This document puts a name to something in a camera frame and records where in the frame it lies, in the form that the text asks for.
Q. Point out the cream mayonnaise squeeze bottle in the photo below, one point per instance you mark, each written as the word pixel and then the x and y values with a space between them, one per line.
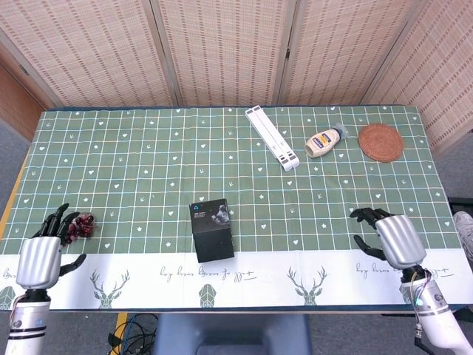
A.
pixel 323 142

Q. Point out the grey sneaker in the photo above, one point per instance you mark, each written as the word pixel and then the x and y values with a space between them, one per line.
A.
pixel 466 233

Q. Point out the white folding stand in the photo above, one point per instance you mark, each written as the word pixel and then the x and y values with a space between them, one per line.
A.
pixel 269 135

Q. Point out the woven bamboo screen panel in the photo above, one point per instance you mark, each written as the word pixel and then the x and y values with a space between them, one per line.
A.
pixel 443 66
pixel 225 48
pixel 332 48
pixel 92 48

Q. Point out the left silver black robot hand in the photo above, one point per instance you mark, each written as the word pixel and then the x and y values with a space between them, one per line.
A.
pixel 38 262

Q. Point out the green checked deer tablecloth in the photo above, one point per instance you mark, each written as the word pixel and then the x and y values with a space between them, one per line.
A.
pixel 129 166

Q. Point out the dark red grape bunch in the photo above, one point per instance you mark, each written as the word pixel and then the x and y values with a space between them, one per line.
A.
pixel 83 223

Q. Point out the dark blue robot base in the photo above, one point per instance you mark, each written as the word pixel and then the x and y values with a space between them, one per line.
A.
pixel 229 333

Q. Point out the black cardboard box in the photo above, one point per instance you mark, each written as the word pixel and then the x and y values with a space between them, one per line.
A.
pixel 212 229

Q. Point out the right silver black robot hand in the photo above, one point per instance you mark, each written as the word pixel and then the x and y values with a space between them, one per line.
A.
pixel 401 240

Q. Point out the round brown woven coaster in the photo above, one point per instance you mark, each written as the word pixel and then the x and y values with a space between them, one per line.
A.
pixel 380 142

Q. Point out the brown wooden door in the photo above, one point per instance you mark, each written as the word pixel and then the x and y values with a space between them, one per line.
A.
pixel 15 103

